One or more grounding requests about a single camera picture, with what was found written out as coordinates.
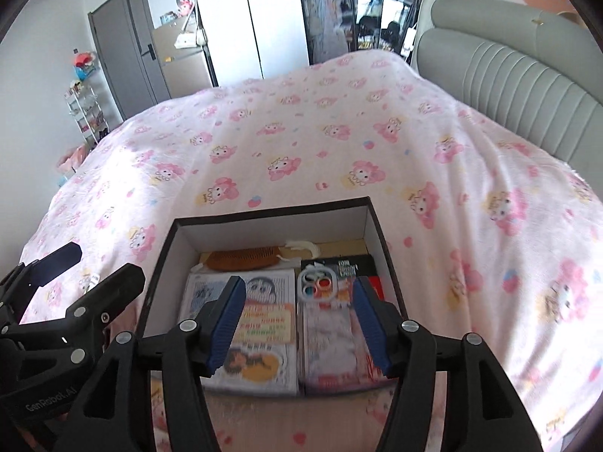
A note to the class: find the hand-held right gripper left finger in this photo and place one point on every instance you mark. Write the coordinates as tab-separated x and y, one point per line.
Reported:
226	325

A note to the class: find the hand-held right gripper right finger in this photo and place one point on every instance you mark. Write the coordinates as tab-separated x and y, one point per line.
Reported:
372	325

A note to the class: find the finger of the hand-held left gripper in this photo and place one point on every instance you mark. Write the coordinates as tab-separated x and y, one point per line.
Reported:
122	282
59	259

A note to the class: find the pink cartoon booklet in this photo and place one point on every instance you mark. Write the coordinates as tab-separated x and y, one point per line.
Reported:
264	325

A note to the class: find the pink and white packet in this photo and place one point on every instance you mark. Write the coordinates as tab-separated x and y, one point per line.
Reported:
329	339

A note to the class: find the black rainbow packaging box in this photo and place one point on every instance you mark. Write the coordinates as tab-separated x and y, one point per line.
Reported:
348	263

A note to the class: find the brown wooden comb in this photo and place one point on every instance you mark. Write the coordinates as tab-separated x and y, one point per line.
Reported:
245	259

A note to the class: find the white hair clip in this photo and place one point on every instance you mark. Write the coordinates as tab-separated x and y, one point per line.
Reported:
301	246

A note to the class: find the black storage box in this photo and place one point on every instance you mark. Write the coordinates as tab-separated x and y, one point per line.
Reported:
282	226

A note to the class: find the small white object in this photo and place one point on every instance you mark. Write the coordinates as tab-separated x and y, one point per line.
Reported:
94	278

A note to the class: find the pink soft bundle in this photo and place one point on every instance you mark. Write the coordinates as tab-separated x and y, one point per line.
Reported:
73	160

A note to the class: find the red and blue plush toy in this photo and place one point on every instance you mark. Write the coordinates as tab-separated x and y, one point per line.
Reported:
82	61

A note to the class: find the pink printed blanket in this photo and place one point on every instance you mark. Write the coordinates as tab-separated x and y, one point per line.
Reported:
329	127

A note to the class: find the silver refrigerator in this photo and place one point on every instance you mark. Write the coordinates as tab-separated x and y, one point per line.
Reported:
183	70

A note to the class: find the grey door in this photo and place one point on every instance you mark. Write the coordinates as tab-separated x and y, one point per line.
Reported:
122	47

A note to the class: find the white handbag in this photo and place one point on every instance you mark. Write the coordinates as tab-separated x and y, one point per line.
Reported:
188	40

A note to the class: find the pink plush toy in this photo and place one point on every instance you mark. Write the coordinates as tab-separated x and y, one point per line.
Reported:
186	7

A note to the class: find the white wardrobe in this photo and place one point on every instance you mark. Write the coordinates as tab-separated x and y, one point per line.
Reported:
245	19

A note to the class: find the grey padded headboard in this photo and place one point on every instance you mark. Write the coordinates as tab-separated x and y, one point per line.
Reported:
518	70

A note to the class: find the dark glass wardrobe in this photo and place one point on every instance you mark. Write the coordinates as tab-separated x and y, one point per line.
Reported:
329	9

